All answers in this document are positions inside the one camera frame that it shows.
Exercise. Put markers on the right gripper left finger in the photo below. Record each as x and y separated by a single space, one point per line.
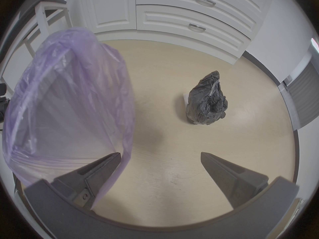
91 177

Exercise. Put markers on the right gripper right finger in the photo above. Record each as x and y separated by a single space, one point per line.
224 175

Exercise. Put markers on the crumpled black plastic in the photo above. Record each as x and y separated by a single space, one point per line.
206 101

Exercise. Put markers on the purple plastic bag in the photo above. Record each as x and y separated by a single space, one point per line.
99 88

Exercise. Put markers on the white chair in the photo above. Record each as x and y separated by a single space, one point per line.
41 19

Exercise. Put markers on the white wardrobe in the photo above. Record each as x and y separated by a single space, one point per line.
174 16

